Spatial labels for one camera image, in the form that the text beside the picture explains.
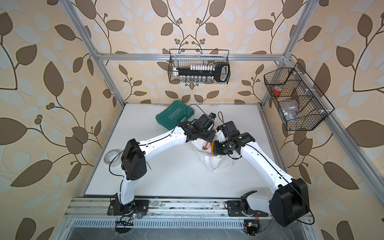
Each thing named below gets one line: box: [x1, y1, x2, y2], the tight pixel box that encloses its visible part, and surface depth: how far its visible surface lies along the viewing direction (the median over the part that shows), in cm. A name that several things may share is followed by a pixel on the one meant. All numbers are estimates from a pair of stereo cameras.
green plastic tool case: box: [155, 100, 195, 130], surface depth 111 cm
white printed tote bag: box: [191, 138, 233, 172], surface depth 85 cm
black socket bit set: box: [172, 63, 230, 83], surface depth 86 cm
